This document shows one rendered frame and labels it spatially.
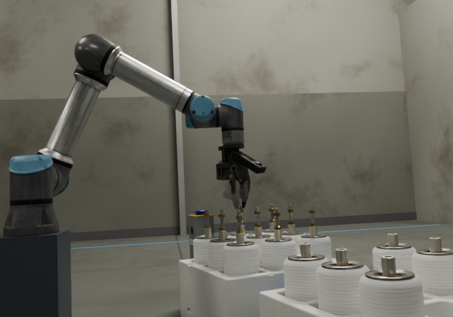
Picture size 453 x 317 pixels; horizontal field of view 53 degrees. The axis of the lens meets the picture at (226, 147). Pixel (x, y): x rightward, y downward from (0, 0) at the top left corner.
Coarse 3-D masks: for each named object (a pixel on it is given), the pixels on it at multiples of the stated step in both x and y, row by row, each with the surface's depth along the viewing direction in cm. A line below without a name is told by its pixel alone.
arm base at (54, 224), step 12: (12, 204) 129; (24, 204) 128; (36, 204) 129; (48, 204) 132; (12, 216) 128; (24, 216) 127; (36, 216) 128; (48, 216) 130; (12, 228) 126; (24, 228) 126; (36, 228) 127; (48, 228) 129
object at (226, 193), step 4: (228, 184) 150; (236, 184) 147; (228, 188) 149; (236, 188) 147; (224, 192) 150; (228, 192) 149; (236, 192) 147; (224, 196) 150; (228, 196) 149; (232, 196) 147; (236, 196) 147; (236, 200) 147; (236, 204) 147; (236, 208) 148
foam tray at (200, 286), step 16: (192, 272) 135; (208, 272) 123; (272, 272) 118; (192, 288) 135; (208, 288) 123; (224, 288) 113; (240, 288) 113; (256, 288) 115; (272, 288) 117; (192, 304) 135; (208, 304) 123; (224, 304) 113; (240, 304) 113; (256, 304) 114
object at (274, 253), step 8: (264, 248) 125; (272, 248) 123; (280, 248) 123; (288, 248) 123; (264, 256) 125; (272, 256) 123; (280, 256) 122; (264, 264) 125; (272, 264) 123; (280, 264) 122
